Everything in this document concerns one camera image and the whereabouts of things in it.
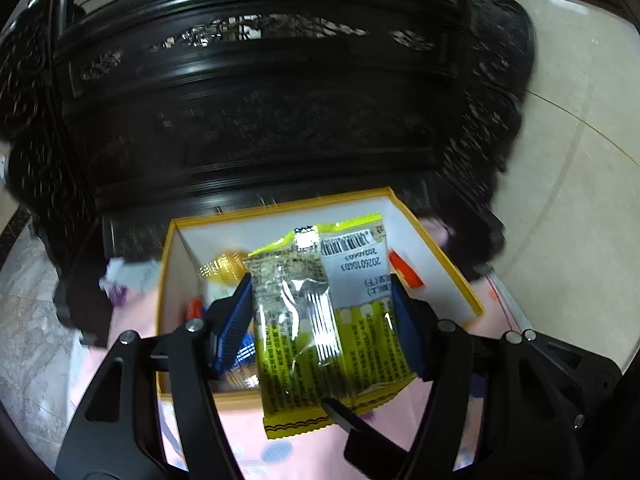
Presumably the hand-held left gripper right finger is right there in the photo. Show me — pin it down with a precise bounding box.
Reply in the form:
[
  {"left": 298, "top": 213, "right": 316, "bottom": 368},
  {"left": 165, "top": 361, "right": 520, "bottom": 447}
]
[{"left": 387, "top": 272, "right": 586, "bottom": 480}]

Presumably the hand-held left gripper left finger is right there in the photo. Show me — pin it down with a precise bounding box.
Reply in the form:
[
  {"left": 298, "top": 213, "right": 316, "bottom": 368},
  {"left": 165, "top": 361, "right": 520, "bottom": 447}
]
[{"left": 55, "top": 272, "right": 256, "bottom": 480}]

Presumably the orange cake packet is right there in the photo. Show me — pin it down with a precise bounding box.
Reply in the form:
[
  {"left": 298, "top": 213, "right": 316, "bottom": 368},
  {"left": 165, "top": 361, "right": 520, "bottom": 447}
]
[{"left": 199, "top": 249, "right": 252, "bottom": 287}]

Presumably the red biscuit packet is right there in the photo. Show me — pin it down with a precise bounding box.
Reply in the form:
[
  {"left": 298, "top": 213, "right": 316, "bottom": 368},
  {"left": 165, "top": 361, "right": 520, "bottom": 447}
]
[{"left": 387, "top": 250, "right": 427, "bottom": 291}]

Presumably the white paper sheet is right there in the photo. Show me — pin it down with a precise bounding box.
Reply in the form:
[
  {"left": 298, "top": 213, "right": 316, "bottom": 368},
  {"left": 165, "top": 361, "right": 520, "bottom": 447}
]
[{"left": 99, "top": 257, "right": 162, "bottom": 294}]

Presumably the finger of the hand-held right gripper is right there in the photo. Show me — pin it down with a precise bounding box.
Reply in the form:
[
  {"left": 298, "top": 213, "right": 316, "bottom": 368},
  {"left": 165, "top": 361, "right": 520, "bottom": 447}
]
[{"left": 320, "top": 397, "right": 417, "bottom": 471}]

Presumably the green yellow snack packet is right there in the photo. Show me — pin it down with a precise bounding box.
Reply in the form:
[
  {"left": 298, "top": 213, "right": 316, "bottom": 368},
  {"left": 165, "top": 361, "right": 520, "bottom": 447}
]
[{"left": 247, "top": 212, "right": 417, "bottom": 442}]

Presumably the blue snack packet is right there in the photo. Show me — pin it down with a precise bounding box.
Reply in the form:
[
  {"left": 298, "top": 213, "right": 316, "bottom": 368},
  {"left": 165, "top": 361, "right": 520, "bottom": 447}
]
[{"left": 230, "top": 332, "right": 261, "bottom": 376}]

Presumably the yellow cardboard box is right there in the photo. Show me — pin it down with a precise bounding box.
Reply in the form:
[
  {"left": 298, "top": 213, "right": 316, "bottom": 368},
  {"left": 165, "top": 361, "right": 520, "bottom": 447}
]
[{"left": 155, "top": 187, "right": 486, "bottom": 406}]

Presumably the pink floral tablecloth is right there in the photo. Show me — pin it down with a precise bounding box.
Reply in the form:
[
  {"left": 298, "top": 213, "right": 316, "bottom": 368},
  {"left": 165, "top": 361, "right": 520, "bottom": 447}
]
[{"left": 65, "top": 220, "right": 531, "bottom": 480}]

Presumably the dark carved wooden cabinet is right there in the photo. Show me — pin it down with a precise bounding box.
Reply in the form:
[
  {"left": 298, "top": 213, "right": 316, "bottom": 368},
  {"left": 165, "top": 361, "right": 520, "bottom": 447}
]
[{"left": 0, "top": 0, "right": 536, "bottom": 346}]

